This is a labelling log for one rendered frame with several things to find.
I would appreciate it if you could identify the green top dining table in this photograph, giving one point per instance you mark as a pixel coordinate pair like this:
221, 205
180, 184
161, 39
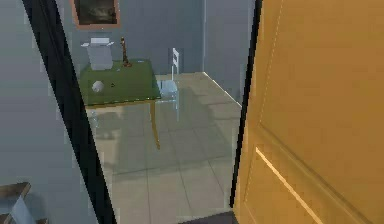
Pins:
123, 83

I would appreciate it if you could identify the white chair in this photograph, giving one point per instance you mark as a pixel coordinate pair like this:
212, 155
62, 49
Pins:
170, 83

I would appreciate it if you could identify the brown slender statuette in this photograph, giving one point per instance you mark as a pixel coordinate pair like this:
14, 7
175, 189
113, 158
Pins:
125, 53

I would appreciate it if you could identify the white ball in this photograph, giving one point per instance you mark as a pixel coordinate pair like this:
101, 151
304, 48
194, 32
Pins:
98, 86

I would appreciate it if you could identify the open grey cardboard box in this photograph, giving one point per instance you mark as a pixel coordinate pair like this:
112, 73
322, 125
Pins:
99, 55

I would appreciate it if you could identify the orange wooden room door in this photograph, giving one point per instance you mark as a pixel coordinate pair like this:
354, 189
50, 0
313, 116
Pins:
320, 110

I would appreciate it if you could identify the framed dark picture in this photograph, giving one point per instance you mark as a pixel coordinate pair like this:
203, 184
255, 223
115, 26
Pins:
96, 12

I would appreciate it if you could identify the brown wooden shelf unit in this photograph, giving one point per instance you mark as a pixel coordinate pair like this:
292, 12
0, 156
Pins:
16, 205

